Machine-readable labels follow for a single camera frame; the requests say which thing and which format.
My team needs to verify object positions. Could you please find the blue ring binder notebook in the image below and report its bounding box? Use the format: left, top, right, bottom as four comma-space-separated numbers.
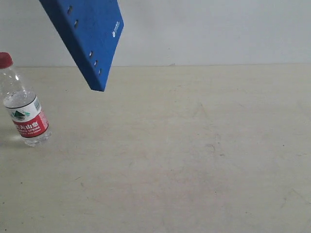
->
40, 0, 124, 91

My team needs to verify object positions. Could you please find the clear plastic water bottle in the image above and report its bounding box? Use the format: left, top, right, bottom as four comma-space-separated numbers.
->
0, 52, 52, 147

